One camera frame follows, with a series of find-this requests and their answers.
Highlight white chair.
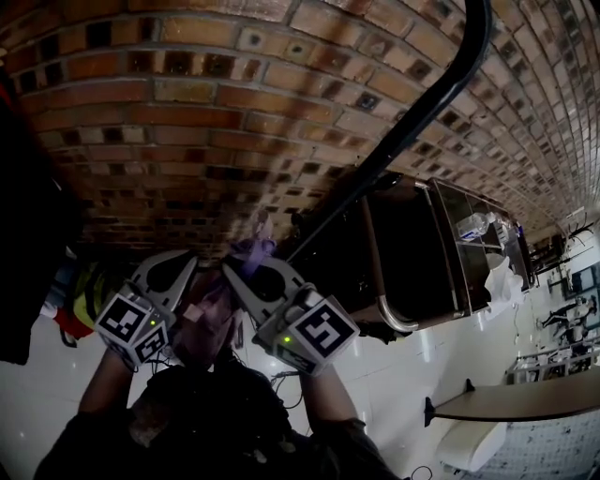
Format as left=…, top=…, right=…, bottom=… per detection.
left=434, top=418, right=510, bottom=473

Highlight purple cloth garment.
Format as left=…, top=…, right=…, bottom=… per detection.
left=177, top=209, right=278, bottom=371

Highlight brown fabric wardrobe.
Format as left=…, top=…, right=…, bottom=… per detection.
left=292, top=175, right=538, bottom=346

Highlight person's dark jacket torso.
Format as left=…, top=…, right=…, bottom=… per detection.
left=35, top=358, right=393, bottom=480

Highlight white metal frame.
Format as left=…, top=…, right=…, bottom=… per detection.
left=504, top=340, right=600, bottom=386

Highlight white crumpled cloth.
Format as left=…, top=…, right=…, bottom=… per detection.
left=482, top=254, right=525, bottom=313

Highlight yellow and red clothes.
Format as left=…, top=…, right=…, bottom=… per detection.
left=40, top=260, right=113, bottom=349

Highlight black metal rail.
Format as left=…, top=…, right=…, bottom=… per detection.
left=284, top=0, right=494, bottom=263

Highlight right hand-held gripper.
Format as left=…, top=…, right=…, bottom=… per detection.
left=221, top=258, right=362, bottom=377

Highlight person's left forearm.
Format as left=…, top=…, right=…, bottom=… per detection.
left=77, top=346, right=138, bottom=416

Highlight person's right forearm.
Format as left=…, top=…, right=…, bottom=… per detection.
left=299, top=365, right=360, bottom=440

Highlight black hanging coat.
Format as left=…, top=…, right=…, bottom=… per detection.
left=0, top=69, right=83, bottom=367

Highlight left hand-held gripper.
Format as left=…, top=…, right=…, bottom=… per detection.
left=93, top=249, right=199, bottom=368

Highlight clear plastic bottle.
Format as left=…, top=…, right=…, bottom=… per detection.
left=455, top=211, right=496, bottom=243

